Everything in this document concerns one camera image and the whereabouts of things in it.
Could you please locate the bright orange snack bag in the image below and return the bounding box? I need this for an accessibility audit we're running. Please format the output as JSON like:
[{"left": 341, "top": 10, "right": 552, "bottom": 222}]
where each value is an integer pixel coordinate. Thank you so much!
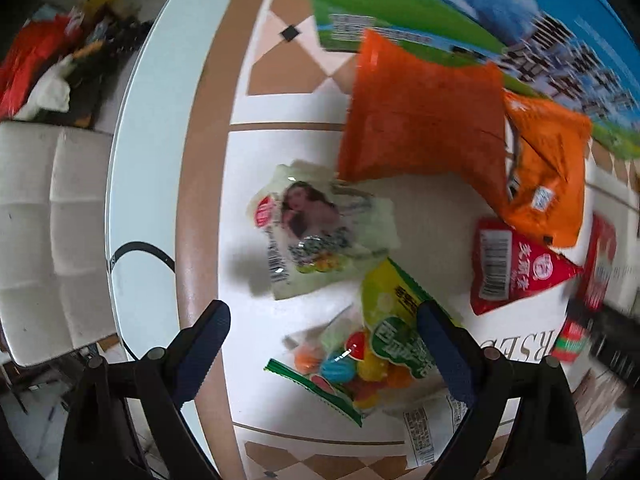
[{"left": 492, "top": 91, "right": 593, "bottom": 248}]

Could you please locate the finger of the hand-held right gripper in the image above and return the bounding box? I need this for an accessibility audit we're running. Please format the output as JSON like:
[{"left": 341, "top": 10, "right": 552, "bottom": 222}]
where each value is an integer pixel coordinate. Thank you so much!
[{"left": 567, "top": 302, "right": 640, "bottom": 396}]

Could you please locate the printed cardboard box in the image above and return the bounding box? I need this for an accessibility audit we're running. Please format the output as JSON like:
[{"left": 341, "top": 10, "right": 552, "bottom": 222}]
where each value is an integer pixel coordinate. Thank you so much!
[{"left": 300, "top": 0, "right": 640, "bottom": 158}]

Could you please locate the dark orange snack bag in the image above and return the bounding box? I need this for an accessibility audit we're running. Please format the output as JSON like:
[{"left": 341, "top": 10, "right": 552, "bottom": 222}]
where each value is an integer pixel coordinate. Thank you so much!
[{"left": 337, "top": 29, "right": 508, "bottom": 216}]

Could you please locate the red cloth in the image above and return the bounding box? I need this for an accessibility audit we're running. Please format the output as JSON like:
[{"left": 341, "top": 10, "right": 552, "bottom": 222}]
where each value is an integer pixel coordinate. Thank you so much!
[{"left": 0, "top": 15, "right": 83, "bottom": 116}]

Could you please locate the red and white packet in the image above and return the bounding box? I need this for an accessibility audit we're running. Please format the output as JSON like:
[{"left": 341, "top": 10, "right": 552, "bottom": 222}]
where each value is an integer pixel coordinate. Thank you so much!
[{"left": 575, "top": 215, "right": 618, "bottom": 313}]

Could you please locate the green bag of colourful candies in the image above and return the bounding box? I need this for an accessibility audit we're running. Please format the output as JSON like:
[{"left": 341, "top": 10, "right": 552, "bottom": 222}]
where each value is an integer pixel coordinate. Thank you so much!
[{"left": 264, "top": 258, "right": 466, "bottom": 428}]

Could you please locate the dark floor clutter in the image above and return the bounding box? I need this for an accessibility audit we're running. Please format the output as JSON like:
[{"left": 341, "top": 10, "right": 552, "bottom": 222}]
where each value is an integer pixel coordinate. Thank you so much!
[{"left": 65, "top": 10, "right": 153, "bottom": 128}]

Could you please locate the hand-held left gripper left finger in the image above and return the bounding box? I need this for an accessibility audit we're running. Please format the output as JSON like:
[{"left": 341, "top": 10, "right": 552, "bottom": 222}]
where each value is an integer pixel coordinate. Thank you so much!
[{"left": 59, "top": 300, "right": 232, "bottom": 480}]

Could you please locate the white padded chair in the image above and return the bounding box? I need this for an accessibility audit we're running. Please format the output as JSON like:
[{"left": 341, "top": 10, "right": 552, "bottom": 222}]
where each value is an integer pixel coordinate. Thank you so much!
[{"left": 0, "top": 122, "right": 131, "bottom": 367}]

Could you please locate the white cloth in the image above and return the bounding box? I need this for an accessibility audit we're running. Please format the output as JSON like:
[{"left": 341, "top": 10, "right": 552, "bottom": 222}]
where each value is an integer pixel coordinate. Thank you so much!
[{"left": 15, "top": 55, "right": 76, "bottom": 121}]

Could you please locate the small red and green packet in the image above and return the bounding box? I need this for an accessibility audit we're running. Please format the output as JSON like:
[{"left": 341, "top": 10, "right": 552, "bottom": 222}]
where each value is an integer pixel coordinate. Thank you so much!
[{"left": 552, "top": 320, "right": 593, "bottom": 363}]

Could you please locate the red triangular snack packet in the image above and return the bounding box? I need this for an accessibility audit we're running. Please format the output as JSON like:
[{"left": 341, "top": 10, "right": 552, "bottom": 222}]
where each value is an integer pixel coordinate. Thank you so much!
[{"left": 470, "top": 217, "right": 585, "bottom": 317}]

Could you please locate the black cable loop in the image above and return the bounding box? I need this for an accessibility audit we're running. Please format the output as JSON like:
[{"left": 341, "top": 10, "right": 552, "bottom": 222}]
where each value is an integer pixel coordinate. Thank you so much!
[{"left": 107, "top": 241, "right": 176, "bottom": 361}]

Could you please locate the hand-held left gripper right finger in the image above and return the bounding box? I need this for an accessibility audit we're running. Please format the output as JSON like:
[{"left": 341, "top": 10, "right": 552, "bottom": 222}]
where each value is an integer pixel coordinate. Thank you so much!
[{"left": 416, "top": 300, "right": 587, "bottom": 480}]

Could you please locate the pale green portrait snack packet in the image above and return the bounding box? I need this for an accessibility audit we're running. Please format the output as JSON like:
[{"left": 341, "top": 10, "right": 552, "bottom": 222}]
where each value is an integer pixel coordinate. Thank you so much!
[{"left": 249, "top": 160, "right": 402, "bottom": 301}]

